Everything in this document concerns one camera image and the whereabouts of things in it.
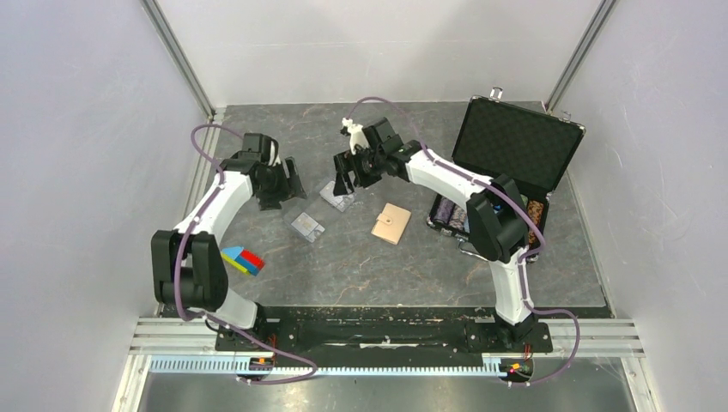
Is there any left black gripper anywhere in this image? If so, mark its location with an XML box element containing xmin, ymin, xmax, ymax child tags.
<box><xmin>255</xmin><ymin>157</ymin><xmax>306</xmax><ymax>212</ymax></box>

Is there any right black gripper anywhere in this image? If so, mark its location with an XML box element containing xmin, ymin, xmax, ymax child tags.
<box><xmin>334</xmin><ymin>144</ymin><xmax>385</xmax><ymax>196</ymax></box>

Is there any tan leather card holder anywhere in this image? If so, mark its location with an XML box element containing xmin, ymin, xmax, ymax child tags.
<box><xmin>371</xmin><ymin>203</ymin><xmax>411</xmax><ymax>245</ymax></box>

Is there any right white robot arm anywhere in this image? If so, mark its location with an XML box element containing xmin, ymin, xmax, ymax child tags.
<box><xmin>333</xmin><ymin>118</ymin><xmax>537</xmax><ymax>350</ymax></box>

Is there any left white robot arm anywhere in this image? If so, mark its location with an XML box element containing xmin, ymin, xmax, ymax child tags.
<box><xmin>150</xmin><ymin>133</ymin><xmax>306</xmax><ymax>350</ymax></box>

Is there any colourful toy block stack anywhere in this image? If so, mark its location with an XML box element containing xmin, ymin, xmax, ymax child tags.
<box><xmin>221</xmin><ymin>246</ymin><xmax>265</xmax><ymax>276</ymax></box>

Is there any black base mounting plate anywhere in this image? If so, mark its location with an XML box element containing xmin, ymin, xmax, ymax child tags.
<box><xmin>252</xmin><ymin>318</ymin><xmax>554</xmax><ymax>354</ymax></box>

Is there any black poker chip case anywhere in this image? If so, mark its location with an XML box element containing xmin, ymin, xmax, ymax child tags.
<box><xmin>451</xmin><ymin>95</ymin><xmax>585</xmax><ymax>232</ymax></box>

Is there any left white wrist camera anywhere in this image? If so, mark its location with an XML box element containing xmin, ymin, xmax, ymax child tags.
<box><xmin>268</xmin><ymin>139</ymin><xmax>282</xmax><ymax>167</ymax></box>

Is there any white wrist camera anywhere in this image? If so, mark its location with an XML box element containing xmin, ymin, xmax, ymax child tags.
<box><xmin>340</xmin><ymin>118</ymin><xmax>370</xmax><ymax>155</ymax></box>
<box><xmin>268</xmin><ymin>139</ymin><xmax>282</xmax><ymax>167</ymax></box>

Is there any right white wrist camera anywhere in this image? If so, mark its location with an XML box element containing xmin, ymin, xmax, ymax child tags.
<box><xmin>340</xmin><ymin>118</ymin><xmax>370</xmax><ymax>155</ymax></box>

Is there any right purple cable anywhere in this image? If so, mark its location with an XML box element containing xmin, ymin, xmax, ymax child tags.
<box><xmin>345</xmin><ymin>96</ymin><xmax>580</xmax><ymax>388</ymax></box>

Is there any purple cable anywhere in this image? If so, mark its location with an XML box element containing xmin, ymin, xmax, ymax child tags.
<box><xmin>173</xmin><ymin>124</ymin><xmax>319</xmax><ymax>386</ymax></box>
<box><xmin>345</xmin><ymin>96</ymin><xmax>580</xmax><ymax>388</ymax></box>

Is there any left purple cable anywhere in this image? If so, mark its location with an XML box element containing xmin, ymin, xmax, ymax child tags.
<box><xmin>173</xmin><ymin>124</ymin><xmax>319</xmax><ymax>386</ymax></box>

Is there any aluminium front frame rail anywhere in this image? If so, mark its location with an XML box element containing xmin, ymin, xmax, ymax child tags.
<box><xmin>112</xmin><ymin>318</ymin><xmax>661</xmax><ymax>411</ymax></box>

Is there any left aluminium corner post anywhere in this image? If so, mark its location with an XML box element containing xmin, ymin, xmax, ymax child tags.
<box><xmin>140</xmin><ymin>0</ymin><xmax>216</xmax><ymax>119</ymax></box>

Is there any aluminium corner post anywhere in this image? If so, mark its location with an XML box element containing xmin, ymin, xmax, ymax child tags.
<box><xmin>140</xmin><ymin>0</ymin><xmax>216</xmax><ymax>119</ymax></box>
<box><xmin>544</xmin><ymin>0</ymin><xmax>618</xmax><ymax>113</ymax></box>

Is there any right aluminium corner post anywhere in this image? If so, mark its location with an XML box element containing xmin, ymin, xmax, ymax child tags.
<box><xmin>544</xmin><ymin>0</ymin><xmax>618</xmax><ymax>113</ymax></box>

